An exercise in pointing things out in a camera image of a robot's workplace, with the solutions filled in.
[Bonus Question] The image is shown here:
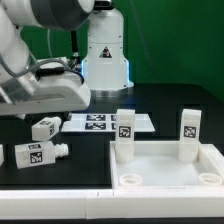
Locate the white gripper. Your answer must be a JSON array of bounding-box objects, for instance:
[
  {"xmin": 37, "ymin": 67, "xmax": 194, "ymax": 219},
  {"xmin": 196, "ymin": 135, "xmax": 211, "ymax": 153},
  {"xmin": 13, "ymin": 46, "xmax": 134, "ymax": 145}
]
[{"xmin": 0, "ymin": 72, "xmax": 91, "ymax": 115}]

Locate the white square table top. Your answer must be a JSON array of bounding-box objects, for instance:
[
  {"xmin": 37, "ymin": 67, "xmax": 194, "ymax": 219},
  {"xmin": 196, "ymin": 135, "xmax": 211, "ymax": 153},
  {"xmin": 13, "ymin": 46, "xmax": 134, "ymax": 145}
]
[{"xmin": 110, "ymin": 141, "xmax": 224, "ymax": 190}]

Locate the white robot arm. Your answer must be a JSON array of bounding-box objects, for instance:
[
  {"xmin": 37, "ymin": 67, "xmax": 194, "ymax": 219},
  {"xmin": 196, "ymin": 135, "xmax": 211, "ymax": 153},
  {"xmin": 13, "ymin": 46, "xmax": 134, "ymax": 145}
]
[{"xmin": 0, "ymin": 0, "xmax": 133, "ymax": 116}]

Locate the white marker tag sheet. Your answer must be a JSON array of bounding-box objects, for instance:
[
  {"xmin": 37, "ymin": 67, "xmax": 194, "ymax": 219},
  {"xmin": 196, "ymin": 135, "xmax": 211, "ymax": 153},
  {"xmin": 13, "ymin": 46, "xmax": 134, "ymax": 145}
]
[{"xmin": 61, "ymin": 113, "xmax": 155, "ymax": 132}]

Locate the white left fence bar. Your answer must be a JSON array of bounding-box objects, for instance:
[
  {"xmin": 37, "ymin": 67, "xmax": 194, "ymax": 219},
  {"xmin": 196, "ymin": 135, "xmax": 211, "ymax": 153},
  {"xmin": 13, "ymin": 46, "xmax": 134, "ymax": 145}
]
[{"xmin": 0, "ymin": 144, "xmax": 4, "ymax": 167}]

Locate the white fence bar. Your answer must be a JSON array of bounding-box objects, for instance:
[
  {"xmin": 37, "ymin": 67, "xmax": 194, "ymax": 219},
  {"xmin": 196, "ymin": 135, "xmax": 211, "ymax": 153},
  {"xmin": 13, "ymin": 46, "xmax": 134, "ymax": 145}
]
[
  {"xmin": 0, "ymin": 144, "xmax": 4, "ymax": 167},
  {"xmin": 0, "ymin": 187, "xmax": 224, "ymax": 220}
]

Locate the white front fence bar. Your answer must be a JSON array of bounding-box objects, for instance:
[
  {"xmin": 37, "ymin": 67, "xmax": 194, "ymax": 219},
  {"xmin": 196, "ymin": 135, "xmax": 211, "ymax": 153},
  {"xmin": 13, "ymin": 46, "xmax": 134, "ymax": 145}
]
[{"xmin": 0, "ymin": 187, "xmax": 224, "ymax": 220}]

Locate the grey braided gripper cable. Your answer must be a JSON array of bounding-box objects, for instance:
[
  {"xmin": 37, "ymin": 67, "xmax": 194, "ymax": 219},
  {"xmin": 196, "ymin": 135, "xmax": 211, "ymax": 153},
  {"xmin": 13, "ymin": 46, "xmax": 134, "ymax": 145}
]
[{"xmin": 0, "ymin": 54, "xmax": 86, "ymax": 86}]

